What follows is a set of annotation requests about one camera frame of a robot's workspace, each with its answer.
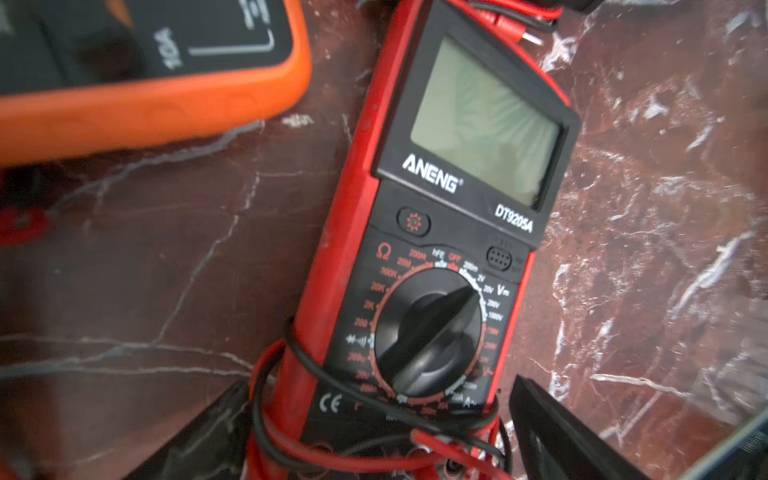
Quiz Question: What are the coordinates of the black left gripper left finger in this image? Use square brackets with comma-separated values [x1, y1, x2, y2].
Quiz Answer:
[126, 381, 250, 480]

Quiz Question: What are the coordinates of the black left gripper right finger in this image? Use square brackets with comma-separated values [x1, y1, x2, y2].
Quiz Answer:
[509, 376, 646, 480]

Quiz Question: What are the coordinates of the red Aneng multimeter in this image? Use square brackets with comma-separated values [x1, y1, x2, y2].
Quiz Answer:
[246, 1, 581, 479]

